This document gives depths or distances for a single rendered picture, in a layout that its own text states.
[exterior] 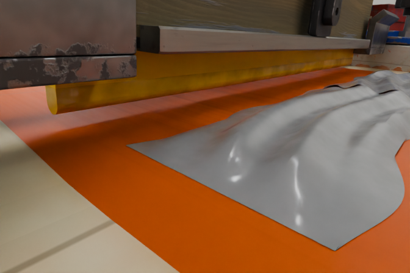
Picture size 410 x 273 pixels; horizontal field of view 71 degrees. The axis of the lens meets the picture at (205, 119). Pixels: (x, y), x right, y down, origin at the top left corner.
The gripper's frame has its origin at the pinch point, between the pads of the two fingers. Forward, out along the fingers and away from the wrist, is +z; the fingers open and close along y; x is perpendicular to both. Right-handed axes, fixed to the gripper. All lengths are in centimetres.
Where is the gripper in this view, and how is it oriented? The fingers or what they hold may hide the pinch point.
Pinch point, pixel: (290, 10)
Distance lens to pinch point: 25.9
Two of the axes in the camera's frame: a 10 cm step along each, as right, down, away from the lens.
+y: 7.5, 2.4, -6.2
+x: 6.6, -1.9, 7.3
